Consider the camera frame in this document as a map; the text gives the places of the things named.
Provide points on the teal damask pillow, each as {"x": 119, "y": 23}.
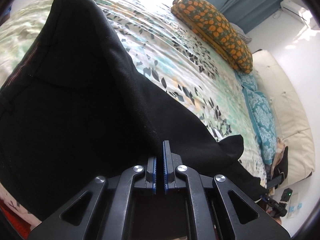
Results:
{"x": 260, "y": 115}

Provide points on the cream tufted headboard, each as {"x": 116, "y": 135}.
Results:
{"x": 291, "y": 122}

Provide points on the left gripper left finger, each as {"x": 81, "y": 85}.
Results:
{"x": 102, "y": 209}

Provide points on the white air conditioner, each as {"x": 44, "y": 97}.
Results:
{"x": 300, "y": 13}

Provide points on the red fluffy garment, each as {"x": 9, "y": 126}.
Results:
{"x": 22, "y": 227}

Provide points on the orange green patterned folded blanket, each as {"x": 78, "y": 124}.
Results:
{"x": 211, "y": 26}

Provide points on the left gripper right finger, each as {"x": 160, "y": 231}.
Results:
{"x": 216, "y": 208}

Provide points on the black pants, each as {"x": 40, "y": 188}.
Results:
{"x": 76, "y": 107}

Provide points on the floral bed sheet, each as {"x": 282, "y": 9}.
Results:
{"x": 170, "y": 55}

